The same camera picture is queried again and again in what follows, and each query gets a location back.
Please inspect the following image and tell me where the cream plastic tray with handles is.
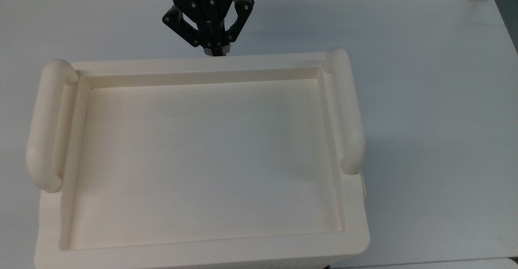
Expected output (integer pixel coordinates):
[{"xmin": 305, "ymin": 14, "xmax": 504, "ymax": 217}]
[{"xmin": 25, "ymin": 47, "xmax": 371, "ymax": 269}]

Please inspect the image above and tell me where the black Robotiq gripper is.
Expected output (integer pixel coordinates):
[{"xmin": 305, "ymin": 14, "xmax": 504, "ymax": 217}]
[{"xmin": 162, "ymin": 0, "xmax": 255, "ymax": 57}]

